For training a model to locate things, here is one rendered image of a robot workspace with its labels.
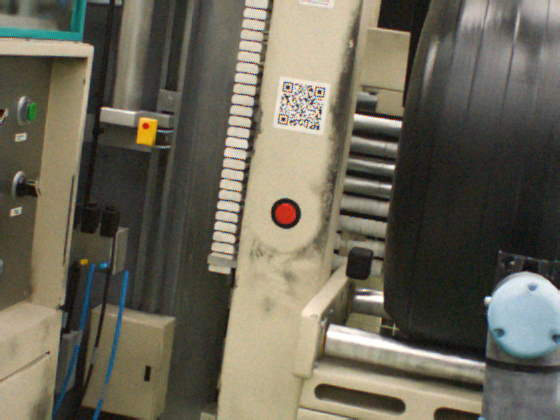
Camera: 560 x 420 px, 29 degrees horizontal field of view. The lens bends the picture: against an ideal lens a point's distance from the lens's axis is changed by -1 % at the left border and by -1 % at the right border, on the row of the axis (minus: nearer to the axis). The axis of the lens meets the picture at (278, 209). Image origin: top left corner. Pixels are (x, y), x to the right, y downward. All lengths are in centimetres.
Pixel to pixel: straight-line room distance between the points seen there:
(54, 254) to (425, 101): 55
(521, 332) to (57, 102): 74
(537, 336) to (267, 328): 66
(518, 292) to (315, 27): 65
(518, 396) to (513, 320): 8
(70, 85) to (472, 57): 54
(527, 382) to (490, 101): 42
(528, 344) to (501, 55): 46
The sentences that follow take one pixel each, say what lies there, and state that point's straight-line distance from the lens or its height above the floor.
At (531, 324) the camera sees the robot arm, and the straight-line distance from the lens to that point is 107.
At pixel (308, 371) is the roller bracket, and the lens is 153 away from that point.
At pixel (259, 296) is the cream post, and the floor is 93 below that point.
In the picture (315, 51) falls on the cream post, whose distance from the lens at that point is 158.
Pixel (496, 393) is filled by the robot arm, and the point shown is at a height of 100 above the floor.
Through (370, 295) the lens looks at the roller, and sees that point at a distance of 182.
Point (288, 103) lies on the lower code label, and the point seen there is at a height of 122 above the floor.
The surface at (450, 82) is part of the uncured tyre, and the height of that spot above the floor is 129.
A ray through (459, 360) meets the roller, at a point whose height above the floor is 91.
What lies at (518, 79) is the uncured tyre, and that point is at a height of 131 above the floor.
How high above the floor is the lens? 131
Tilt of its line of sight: 9 degrees down
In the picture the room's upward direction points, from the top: 8 degrees clockwise
